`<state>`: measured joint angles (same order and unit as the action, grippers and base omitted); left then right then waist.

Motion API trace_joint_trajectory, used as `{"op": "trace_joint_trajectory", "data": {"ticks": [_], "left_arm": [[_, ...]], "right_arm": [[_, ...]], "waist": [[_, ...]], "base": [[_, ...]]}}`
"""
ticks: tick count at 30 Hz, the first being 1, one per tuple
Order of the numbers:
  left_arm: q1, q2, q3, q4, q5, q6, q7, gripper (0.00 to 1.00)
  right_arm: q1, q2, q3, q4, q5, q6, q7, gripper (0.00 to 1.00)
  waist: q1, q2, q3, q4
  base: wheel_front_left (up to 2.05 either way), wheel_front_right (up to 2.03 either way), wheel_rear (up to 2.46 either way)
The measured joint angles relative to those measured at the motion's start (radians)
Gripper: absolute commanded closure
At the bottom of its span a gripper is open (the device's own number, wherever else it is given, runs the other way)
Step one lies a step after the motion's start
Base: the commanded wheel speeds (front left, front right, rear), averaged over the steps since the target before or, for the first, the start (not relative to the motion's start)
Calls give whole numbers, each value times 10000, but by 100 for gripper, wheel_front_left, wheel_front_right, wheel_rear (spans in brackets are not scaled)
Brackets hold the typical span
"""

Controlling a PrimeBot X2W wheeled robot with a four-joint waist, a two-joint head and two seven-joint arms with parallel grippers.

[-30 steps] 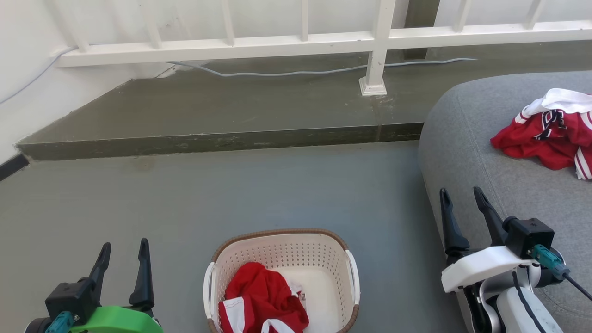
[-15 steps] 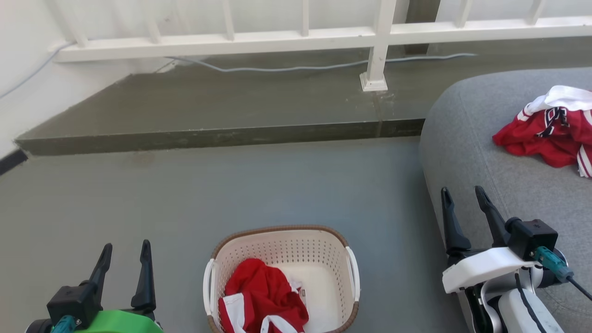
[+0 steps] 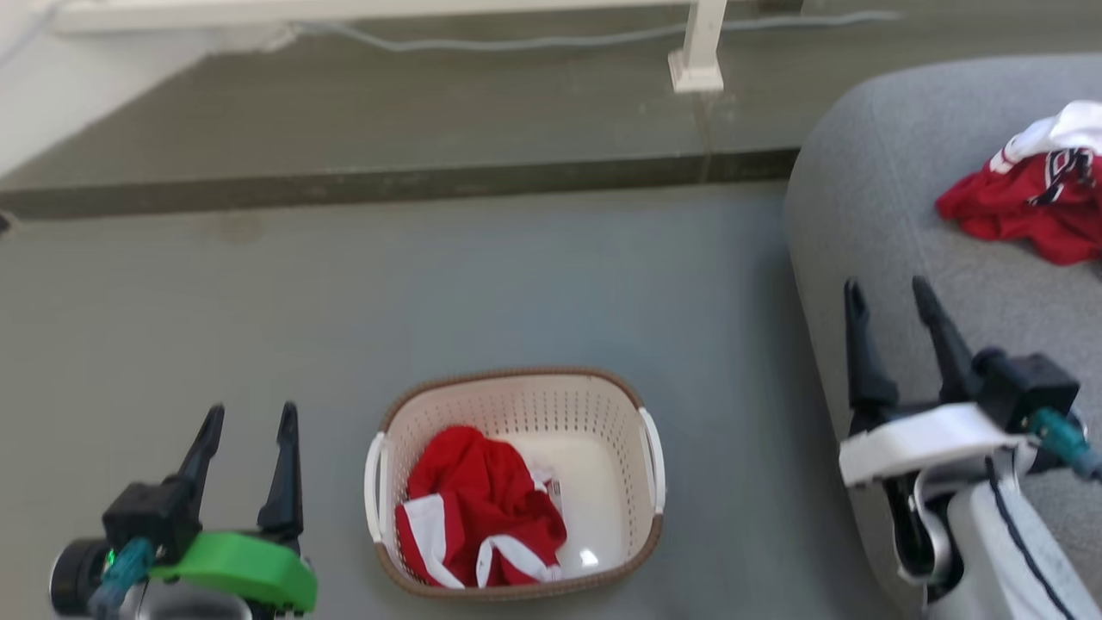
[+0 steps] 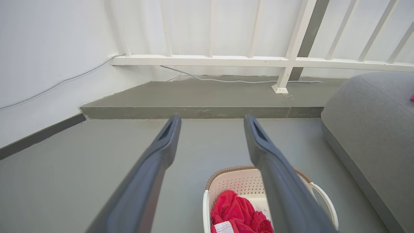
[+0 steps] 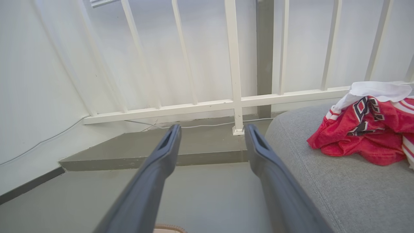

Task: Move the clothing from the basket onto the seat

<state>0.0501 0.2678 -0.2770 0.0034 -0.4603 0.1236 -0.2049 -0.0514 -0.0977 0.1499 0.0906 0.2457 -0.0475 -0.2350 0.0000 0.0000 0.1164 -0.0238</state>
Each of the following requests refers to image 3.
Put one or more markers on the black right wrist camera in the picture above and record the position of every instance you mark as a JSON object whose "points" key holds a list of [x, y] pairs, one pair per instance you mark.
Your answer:
{"points": [[1024, 383]]}

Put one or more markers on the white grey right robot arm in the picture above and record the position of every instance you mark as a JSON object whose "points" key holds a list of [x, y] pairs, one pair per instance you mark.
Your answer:
{"points": [[990, 551]]}

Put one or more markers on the white barcode label sticker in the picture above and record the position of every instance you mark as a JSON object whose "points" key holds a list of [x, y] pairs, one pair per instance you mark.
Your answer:
{"points": [[554, 495]]}

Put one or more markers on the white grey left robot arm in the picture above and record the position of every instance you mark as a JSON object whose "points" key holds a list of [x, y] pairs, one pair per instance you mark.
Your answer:
{"points": [[181, 603]]}

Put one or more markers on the white metal railing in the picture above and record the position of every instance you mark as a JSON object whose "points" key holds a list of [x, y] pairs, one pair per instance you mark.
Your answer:
{"points": [[699, 43]]}

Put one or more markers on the red white lettered jersey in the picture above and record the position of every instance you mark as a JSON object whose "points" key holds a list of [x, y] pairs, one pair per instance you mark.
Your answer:
{"points": [[1016, 207]]}

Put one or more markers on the cream plastic laundry basket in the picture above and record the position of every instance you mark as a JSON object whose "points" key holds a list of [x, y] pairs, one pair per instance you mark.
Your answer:
{"points": [[551, 405]]}

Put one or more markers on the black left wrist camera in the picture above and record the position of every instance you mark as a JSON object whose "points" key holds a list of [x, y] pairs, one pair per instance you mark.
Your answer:
{"points": [[146, 517]]}

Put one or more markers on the grey fabric sofa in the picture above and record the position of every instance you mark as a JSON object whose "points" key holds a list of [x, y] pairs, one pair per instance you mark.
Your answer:
{"points": [[904, 172]]}

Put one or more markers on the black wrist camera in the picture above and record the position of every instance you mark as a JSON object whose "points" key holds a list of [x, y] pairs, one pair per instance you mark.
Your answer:
{"points": [[1024, 383], [146, 517]]}

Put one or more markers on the red white-striped garment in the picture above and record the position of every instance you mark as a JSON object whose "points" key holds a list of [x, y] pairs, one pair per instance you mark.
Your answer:
{"points": [[473, 491]]}

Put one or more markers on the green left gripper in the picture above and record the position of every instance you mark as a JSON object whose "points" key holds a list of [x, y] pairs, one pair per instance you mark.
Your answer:
{"points": [[250, 568]]}

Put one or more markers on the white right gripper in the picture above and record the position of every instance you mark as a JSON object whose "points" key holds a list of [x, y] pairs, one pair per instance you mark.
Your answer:
{"points": [[930, 439]]}

